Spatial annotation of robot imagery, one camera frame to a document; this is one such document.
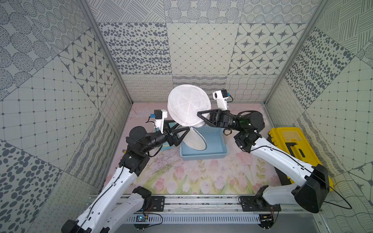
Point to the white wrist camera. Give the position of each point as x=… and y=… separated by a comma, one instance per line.
x=157, y=118
x=222, y=97

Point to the aluminium mounting rail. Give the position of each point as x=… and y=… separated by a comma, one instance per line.
x=215, y=209

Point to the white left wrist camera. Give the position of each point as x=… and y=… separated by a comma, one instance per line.
x=157, y=118

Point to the turquoise mesh laundry bag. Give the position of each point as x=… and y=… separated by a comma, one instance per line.
x=166, y=146

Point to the yellow black toolbox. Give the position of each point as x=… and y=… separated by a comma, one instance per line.
x=292, y=141

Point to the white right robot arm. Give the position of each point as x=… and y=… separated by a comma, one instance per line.
x=311, y=183

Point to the light blue perforated plastic basket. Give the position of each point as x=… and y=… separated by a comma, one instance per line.
x=216, y=145

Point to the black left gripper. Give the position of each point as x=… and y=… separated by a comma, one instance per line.
x=168, y=133

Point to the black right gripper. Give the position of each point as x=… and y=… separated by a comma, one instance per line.
x=218, y=118

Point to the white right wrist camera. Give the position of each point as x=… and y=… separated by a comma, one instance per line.
x=222, y=97

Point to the white mesh laundry bag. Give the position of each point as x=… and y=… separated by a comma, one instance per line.
x=184, y=102

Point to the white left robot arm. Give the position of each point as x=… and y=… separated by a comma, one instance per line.
x=103, y=216

